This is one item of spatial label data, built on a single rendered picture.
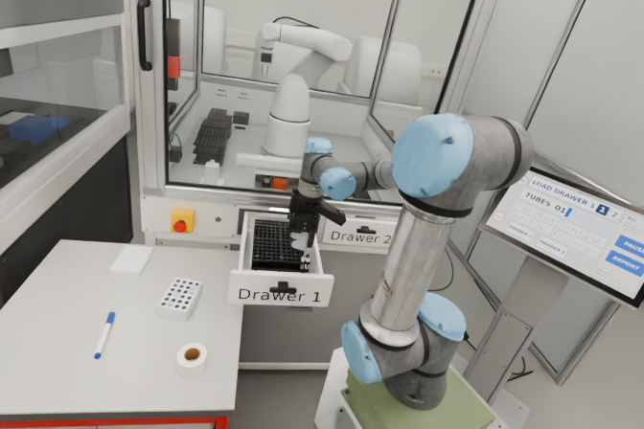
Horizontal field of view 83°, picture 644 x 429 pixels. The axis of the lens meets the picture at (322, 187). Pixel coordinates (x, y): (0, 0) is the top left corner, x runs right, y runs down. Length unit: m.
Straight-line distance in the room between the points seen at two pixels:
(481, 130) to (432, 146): 0.08
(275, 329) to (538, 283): 1.08
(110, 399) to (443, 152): 0.87
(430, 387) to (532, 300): 0.87
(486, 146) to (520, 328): 1.32
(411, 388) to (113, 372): 0.69
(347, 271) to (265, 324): 0.43
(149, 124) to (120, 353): 0.63
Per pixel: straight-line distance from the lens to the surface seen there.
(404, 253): 0.61
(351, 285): 1.59
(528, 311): 1.73
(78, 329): 1.18
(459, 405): 1.01
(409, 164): 0.53
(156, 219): 1.38
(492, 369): 1.95
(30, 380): 1.12
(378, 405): 0.93
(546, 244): 1.51
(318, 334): 1.77
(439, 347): 0.83
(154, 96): 1.20
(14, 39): 1.39
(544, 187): 1.59
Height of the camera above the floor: 1.61
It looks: 26 degrees down
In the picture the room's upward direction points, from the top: 11 degrees clockwise
